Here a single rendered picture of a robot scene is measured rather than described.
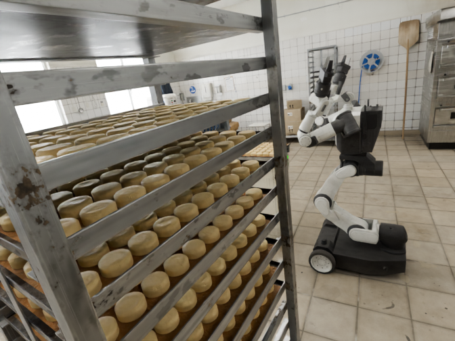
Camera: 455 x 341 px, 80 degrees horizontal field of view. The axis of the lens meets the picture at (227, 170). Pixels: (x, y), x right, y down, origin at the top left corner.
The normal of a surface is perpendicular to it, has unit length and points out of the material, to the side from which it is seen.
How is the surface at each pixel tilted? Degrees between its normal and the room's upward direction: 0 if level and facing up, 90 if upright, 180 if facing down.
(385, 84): 90
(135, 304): 0
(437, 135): 90
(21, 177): 90
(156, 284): 0
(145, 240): 0
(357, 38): 90
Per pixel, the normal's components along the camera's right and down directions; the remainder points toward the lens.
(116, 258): -0.14, -0.94
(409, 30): -0.43, 0.19
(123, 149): 0.84, 0.07
